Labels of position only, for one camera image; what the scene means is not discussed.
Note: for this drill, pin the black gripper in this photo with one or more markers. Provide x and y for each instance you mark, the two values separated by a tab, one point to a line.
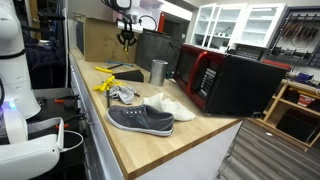
126	34

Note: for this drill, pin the black wedge wrench stand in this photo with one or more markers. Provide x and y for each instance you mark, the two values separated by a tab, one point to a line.
131	76

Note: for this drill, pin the silver metal cylinder holder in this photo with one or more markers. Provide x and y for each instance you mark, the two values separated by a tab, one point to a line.
158	73

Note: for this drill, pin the white counter cabinet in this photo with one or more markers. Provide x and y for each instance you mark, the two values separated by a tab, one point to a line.
100	146

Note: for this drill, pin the large brown cardboard box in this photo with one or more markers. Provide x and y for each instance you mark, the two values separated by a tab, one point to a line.
103	40

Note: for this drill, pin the blue tool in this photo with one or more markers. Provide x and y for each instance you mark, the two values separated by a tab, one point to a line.
118	63

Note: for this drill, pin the dark grey foam panel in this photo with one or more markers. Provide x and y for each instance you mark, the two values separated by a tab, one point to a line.
153	46

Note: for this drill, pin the dark grey sneaker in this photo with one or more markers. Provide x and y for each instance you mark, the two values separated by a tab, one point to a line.
140	120

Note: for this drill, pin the white cloth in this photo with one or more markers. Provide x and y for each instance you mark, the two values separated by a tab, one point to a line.
173	108

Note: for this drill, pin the black perforated plate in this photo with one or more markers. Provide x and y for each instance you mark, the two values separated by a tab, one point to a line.
53	110

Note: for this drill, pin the red microwave oven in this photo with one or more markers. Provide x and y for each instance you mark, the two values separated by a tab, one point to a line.
233	83

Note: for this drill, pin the black keyboard rack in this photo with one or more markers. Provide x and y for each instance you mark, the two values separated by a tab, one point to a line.
250	52

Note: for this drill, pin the wooden shelf unit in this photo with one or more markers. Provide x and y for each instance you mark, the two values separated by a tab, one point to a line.
293	113

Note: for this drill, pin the white glass-door wall cabinet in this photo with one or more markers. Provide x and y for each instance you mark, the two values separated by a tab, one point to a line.
240	23

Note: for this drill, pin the wall tool rack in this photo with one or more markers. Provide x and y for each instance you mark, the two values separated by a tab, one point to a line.
298	31

